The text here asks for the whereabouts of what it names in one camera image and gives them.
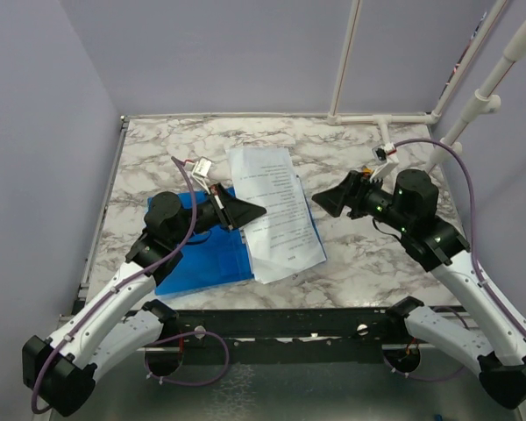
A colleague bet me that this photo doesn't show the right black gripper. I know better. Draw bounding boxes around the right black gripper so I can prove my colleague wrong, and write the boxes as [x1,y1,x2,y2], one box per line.
[312,169,413,233]

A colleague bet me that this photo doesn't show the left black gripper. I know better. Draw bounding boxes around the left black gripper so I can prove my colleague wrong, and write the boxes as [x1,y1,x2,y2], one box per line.
[171,183,267,246]

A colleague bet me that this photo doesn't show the blue plastic folder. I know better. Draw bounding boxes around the blue plastic folder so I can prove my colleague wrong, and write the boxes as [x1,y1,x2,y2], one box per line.
[146,186,328,298]

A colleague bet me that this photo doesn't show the printed white paper sheets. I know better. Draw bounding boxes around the printed white paper sheets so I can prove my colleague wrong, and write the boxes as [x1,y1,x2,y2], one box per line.
[227,146,327,284]

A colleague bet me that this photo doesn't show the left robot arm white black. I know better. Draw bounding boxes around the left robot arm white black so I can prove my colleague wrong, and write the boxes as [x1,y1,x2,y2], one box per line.
[22,184,267,417]

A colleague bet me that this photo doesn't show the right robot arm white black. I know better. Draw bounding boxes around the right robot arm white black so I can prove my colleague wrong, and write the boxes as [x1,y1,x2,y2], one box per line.
[312,169,526,410]

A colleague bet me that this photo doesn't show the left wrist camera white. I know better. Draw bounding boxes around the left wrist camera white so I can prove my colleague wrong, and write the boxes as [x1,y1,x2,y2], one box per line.
[190,157,213,184]

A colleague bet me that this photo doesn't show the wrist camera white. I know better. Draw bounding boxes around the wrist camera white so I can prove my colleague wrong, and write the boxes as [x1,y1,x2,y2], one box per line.
[370,143,400,182]
[190,157,213,184]

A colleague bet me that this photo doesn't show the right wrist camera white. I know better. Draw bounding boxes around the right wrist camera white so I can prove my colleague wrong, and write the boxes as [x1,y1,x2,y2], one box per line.
[370,143,400,182]

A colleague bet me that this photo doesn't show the white PVC pipe frame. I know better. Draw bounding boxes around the white PVC pipe frame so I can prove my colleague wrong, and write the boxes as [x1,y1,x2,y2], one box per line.
[124,0,512,146]

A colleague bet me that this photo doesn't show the black mounting rail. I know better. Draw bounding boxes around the black mounting rail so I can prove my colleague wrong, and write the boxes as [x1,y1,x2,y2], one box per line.
[143,300,421,373]

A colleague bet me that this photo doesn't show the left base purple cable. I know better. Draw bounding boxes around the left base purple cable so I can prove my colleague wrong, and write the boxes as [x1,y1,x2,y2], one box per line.
[144,331,230,388]

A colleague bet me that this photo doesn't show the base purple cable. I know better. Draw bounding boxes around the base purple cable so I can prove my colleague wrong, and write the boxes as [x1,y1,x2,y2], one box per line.
[144,331,230,388]
[383,306,470,381]

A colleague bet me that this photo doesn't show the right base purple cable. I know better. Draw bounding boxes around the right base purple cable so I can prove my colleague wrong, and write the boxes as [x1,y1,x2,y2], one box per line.
[383,306,470,381]

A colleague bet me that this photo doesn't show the white PVC camera pole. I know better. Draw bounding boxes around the white PVC camera pole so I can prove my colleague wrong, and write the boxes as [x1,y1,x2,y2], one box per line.
[426,18,526,173]

